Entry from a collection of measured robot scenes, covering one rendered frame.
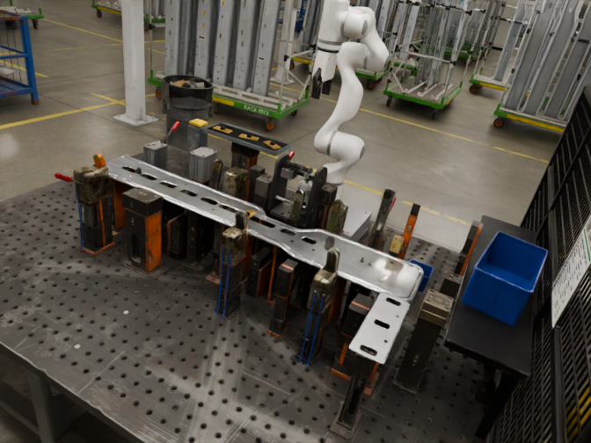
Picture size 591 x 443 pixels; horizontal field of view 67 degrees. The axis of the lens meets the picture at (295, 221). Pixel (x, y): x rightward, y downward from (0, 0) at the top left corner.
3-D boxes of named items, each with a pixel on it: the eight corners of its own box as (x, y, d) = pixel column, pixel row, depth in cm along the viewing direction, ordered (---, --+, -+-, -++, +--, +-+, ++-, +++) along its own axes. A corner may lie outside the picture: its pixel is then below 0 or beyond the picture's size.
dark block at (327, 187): (302, 275, 191) (319, 188, 171) (309, 268, 197) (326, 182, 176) (312, 280, 190) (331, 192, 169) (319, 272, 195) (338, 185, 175)
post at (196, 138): (184, 209, 225) (186, 125, 203) (193, 204, 231) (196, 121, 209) (196, 214, 222) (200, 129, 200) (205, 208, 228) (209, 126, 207)
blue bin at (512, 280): (459, 301, 137) (473, 266, 130) (484, 261, 160) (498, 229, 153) (514, 328, 129) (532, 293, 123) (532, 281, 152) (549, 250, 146)
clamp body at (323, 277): (288, 359, 150) (303, 277, 133) (302, 337, 160) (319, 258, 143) (311, 371, 147) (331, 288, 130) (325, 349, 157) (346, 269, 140)
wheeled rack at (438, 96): (438, 122, 713) (476, 0, 626) (379, 106, 747) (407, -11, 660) (457, 101, 867) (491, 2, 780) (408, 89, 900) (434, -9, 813)
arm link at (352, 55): (340, 161, 199) (307, 151, 204) (347, 160, 210) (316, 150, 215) (372, 44, 185) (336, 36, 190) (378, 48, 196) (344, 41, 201)
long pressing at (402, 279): (83, 170, 183) (83, 167, 182) (125, 156, 201) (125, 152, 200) (410, 306, 138) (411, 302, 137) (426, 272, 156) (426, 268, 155)
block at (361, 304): (324, 372, 148) (341, 307, 134) (338, 351, 157) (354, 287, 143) (352, 385, 145) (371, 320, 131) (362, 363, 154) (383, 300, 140)
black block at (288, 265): (260, 336, 158) (270, 269, 143) (275, 318, 167) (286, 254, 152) (280, 345, 155) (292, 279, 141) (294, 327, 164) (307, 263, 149)
